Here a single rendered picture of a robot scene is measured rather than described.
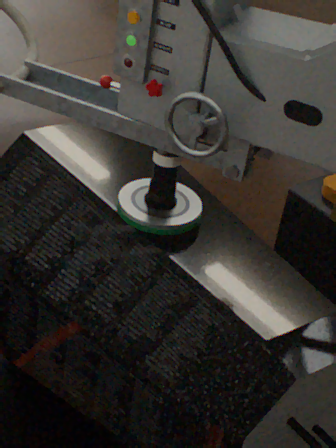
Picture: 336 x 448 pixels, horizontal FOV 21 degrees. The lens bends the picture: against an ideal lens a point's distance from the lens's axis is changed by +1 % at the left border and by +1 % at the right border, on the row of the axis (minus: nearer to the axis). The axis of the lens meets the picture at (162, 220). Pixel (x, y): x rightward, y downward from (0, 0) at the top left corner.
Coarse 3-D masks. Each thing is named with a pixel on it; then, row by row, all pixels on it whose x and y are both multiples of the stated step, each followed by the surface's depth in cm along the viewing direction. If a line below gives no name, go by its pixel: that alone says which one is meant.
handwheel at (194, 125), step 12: (180, 96) 192; (192, 96) 190; (204, 96) 189; (168, 108) 194; (180, 108) 193; (216, 108) 189; (168, 120) 196; (192, 120) 192; (204, 120) 192; (216, 120) 190; (168, 132) 197; (192, 132) 193; (228, 132) 191; (180, 144) 197; (192, 144) 196; (216, 144) 193; (192, 156) 197; (204, 156) 196
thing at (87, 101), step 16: (32, 64) 234; (16, 80) 224; (32, 80) 235; (48, 80) 234; (64, 80) 231; (80, 80) 229; (16, 96) 227; (32, 96) 224; (48, 96) 222; (64, 96) 220; (80, 96) 231; (96, 96) 229; (112, 96) 226; (64, 112) 222; (80, 112) 219; (96, 112) 217; (112, 112) 215; (112, 128) 217; (128, 128) 215; (144, 128) 213; (160, 144) 212; (208, 144) 207; (192, 160) 210; (208, 160) 208; (224, 160) 206
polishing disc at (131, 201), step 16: (128, 192) 229; (144, 192) 230; (176, 192) 232; (192, 192) 233; (128, 208) 223; (144, 208) 224; (176, 208) 226; (192, 208) 227; (144, 224) 220; (160, 224) 219; (176, 224) 220
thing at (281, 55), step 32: (192, 0) 184; (224, 32) 189; (256, 32) 190; (288, 32) 191; (320, 32) 192; (224, 64) 191; (256, 64) 187; (288, 64) 184; (320, 64) 181; (224, 96) 194; (256, 96) 190; (288, 96) 187; (320, 96) 184; (256, 128) 194; (288, 128) 190; (320, 128) 187; (320, 160) 190
